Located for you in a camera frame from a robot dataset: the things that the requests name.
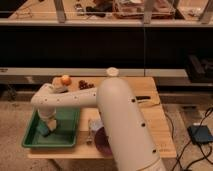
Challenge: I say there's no green sponge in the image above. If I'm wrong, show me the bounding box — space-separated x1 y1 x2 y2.
37 121 50 137

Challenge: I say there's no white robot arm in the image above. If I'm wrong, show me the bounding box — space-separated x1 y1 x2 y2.
31 77 166 171

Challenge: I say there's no green plastic tray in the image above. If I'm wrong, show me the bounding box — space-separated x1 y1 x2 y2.
22 108 80 148

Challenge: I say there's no grey scrub block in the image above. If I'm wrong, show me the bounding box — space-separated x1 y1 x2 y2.
52 86 68 94

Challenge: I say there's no metal fork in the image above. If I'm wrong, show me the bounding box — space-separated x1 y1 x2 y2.
86 119 92 145

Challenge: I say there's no grey cloth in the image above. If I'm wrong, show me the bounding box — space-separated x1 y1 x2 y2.
88 119 103 135

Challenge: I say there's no orange fruit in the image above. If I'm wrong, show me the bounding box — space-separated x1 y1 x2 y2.
61 75 72 86

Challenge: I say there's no bunch of dark grapes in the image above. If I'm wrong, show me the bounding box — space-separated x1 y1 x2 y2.
79 80 94 90

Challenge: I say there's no purple bowl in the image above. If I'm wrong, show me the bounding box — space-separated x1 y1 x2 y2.
94 128 112 156

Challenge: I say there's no wooden table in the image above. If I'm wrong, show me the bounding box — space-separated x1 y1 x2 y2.
28 77 176 159

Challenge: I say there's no black box on floor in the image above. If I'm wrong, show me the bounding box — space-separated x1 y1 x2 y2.
187 125 213 144

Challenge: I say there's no black handled knife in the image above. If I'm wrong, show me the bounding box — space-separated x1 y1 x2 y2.
136 96 151 101

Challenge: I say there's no black cable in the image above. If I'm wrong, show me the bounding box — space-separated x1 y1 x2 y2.
164 106 213 171

